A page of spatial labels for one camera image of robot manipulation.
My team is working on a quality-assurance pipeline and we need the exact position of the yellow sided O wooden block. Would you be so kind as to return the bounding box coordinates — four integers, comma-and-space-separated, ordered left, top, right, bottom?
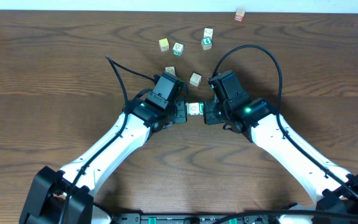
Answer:
186, 103, 200, 116

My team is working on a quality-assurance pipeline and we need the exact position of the green N wooden block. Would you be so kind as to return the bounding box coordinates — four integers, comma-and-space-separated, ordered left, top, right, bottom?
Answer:
199, 103, 204, 114

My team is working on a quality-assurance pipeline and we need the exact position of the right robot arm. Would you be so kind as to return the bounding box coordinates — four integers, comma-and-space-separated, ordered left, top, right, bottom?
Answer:
203, 98, 358, 223

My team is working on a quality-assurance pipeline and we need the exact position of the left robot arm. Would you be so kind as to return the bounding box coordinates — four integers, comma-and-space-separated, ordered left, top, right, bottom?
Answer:
19, 98, 186, 223

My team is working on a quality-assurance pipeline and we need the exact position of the plain white wooden block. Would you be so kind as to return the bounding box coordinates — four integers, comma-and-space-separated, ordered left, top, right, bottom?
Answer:
190, 73, 202, 86

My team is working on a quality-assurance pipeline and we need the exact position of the yellow K wooden block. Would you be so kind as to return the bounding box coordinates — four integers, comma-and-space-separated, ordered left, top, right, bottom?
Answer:
165, 67, 176, 75

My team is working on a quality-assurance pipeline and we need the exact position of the green F wooden block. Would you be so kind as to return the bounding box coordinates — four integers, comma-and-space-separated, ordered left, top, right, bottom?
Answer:
173, 42, 184, 56

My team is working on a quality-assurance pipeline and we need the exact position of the yellow top wooden block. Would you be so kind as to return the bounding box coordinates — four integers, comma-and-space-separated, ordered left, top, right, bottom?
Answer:
158, 38, 170, 52

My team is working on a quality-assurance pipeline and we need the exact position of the green 4 wooden block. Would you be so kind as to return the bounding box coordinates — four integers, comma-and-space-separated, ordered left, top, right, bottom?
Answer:
201, 37, 213, 50

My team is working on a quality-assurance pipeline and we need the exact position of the red sided wooden block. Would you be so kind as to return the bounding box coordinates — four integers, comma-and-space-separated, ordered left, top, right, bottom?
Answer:
203, 28, 213, 39

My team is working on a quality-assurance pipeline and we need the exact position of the red block by wall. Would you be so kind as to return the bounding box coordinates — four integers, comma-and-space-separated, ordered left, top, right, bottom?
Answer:
234, 8, 246, 22

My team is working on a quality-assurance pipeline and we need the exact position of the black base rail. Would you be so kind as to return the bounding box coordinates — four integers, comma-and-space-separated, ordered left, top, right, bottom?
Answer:
91, 213, 312, 224

